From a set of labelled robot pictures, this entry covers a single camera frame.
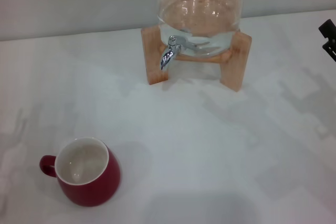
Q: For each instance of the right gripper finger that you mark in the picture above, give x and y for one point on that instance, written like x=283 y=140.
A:
x=329 y=28

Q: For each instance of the red ceramic cup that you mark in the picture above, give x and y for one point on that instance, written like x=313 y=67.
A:
x=89 y=190

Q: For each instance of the silver metal faucet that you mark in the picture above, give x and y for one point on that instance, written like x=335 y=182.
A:
x=168 y=54

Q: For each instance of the glass water dispenser jar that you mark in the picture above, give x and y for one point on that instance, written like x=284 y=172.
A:
x=199 y=6

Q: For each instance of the wooden dispenser stand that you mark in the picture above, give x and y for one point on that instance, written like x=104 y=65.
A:
x=153 y=56

